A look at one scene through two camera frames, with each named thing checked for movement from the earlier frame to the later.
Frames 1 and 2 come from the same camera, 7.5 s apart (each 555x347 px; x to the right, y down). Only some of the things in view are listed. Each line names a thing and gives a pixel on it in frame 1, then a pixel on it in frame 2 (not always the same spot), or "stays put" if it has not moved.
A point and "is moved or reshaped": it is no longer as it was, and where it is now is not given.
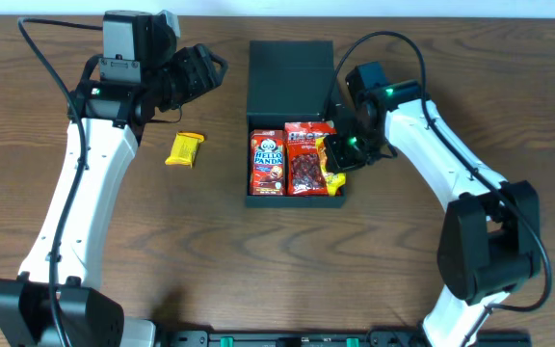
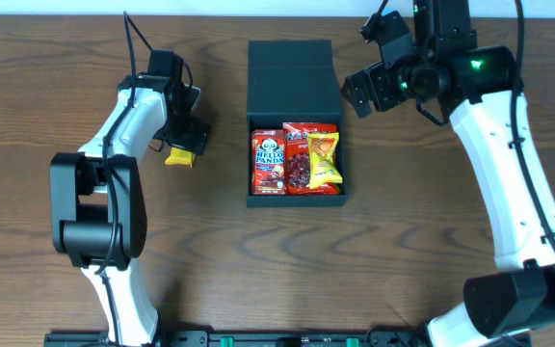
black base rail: (336, 338) stays put
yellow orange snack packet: (332, 180) is moved or reshaped
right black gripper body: (354, 149) → (404, 82)
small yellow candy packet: (184, 146) stays put
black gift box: (289, 81) stays put
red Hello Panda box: (267, 165) stays put
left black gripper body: (183, 80) → (184, 133)
